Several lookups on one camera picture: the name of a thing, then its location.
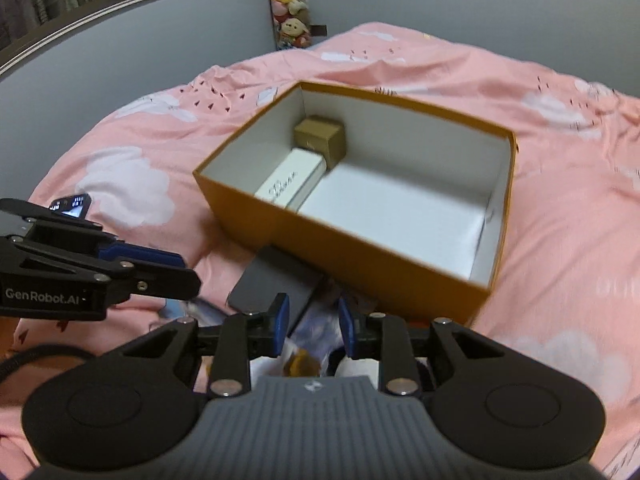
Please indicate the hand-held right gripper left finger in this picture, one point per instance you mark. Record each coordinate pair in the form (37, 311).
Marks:
(281, 320)

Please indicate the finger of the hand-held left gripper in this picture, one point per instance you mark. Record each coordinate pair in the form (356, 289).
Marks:
(165, 282)
(145, 255)

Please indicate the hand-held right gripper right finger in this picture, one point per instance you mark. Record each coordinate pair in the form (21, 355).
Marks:
(346, 327)

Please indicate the brown plush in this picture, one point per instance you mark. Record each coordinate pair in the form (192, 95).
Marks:
(300, 362)

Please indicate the orange cardboard box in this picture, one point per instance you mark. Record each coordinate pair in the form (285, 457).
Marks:
(350, 260)

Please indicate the dark flat case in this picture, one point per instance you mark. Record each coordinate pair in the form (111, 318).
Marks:
(270, 280)

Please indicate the pink cloud-print blanket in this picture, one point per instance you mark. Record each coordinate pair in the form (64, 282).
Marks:
(150, 160)

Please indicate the white rectangular box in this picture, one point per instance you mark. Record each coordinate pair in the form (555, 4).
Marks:
(290, 175)

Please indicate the small gold box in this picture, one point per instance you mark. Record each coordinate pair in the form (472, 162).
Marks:
(320, 140)

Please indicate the hanging column of plush toys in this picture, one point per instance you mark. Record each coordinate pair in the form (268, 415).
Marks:
(287, 5)

